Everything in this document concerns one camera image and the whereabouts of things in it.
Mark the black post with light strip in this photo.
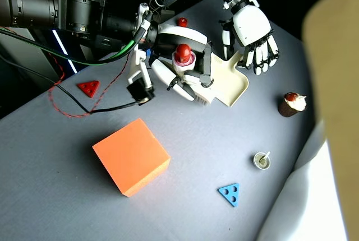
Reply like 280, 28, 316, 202
21, 0, 79, 74

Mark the grey table cloth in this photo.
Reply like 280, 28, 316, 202
0, 0, 328, 241

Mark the orange foam block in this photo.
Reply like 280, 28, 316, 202
91, 117, 171, 198

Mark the blue triangle block with holes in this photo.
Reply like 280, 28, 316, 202
217, 183, 241, 208

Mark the red and black twisted cable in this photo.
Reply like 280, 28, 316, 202
47, 52, 132, 118

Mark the cream brush with red-tipped handle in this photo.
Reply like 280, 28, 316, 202
171, 43, 218, 106

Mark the toy cupcake with strawberry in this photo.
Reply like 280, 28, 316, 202
278, 92, 307, 118

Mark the tan blurred board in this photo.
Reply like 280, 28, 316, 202
302, 0, 359, 241

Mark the red triangle block with holes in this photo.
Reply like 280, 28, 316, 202
76, 80, 100, 99

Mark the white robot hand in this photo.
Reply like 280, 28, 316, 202
219, 1, 280, 76
150, 24, 217, 102

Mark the small white cup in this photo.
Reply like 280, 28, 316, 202
253, 151, 271, 170

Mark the small white spoon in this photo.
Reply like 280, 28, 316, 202
259, 151, 271, 166

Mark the green cable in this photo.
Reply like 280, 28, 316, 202
0, 26, 141, 67

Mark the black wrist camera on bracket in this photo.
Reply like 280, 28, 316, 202
126, 2, 157, 105

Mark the small grey box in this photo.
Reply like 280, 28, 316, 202
159, 10, 175, 24

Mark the cream plastic dustpan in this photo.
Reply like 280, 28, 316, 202
209, 50, 250, 108

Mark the white fabric sheet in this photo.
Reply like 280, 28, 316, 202
256, 120, 348, 241

